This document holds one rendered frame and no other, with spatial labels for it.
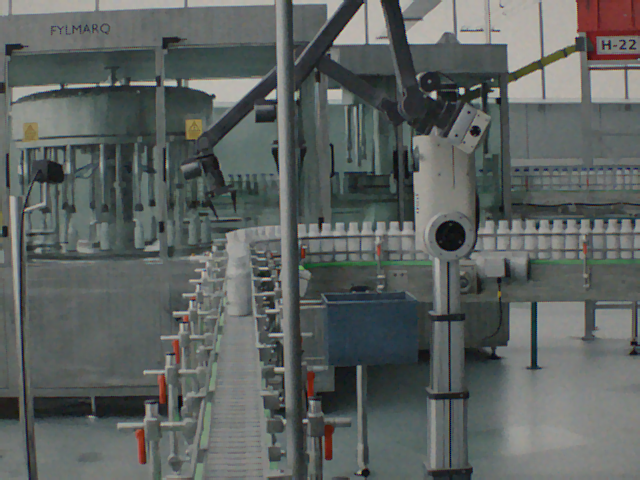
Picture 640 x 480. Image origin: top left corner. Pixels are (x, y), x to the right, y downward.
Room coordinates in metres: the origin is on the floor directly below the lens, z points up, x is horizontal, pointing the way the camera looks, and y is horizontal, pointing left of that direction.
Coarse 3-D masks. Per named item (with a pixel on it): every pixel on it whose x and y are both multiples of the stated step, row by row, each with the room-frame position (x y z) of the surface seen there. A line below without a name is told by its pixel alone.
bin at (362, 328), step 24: (336, 312) 4.45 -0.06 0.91; (360, 312) 4.45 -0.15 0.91; (384, 312) 4.46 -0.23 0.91; (408, 312) 4.46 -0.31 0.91; (336, 336) 4.45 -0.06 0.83; (360, 336) 4.45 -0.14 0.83; (384, 336) 4.46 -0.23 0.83; (408, 336) 4.46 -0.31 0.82; (336, 360) 4.45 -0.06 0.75; (360, 360) 4.45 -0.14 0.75; (384, 360) 4.46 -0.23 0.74; (408, 360) 4.46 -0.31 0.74
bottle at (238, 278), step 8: (232, 256) 3.62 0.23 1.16; (240, 256) 3.62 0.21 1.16; (232, 264) 3.61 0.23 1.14; (240, 264) 3.60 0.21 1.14; (232, 272) 3.60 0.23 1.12; (240, 272) 3.59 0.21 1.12; (248, 272) 3.61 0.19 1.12; (232, 280) 3.59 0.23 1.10; (240, 280) 3.59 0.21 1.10; (248, 280) 3.61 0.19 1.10; (232, 288) 3.59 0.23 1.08; (240, 288) 3.59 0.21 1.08; (248, 288) 3.61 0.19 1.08; (232, 296) 3.59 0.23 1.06; (240, 296) 3.59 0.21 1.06; (248, 296) 3.61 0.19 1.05; (232, 304) 3.59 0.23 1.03; (240, 304) 3.59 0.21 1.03; (248, 304) 3.61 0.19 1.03; (232, 312) 3.59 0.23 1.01; (240, 312) 3.59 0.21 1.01; (248, 312) 3.61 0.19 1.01
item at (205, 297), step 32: (256, 288) 3.42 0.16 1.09; (192, 320) 2.95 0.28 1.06; (256, 320) 2.53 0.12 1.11; (192, 352) 2.96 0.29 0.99; (160, 384) 2.06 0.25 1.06; (192, 384) 2.97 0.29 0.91; (160, 416) 1.63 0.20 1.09; (192, 416) 2.51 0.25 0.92; (320, 416) 1.62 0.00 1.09; (160, 448) 1.62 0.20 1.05; (192, 448) 1.61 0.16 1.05; (320, 448) 1.63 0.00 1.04
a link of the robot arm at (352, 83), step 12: (300, 48) 4.30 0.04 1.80; (324, 60) 4.32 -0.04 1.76; (324, 72) 4.33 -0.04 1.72; (336, 72) 4.33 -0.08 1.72; (348, 72) 4.33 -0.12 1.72; (348, 84) 4.33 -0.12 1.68; (360, 84) 4.33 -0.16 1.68; (360, 96) 4.33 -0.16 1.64; (372, 96) 4.33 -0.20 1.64; (384, 96) 4.33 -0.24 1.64; (384, 108) 4.31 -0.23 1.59; (396, 108) 4.31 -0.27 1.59; (396, 120) 4.31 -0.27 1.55
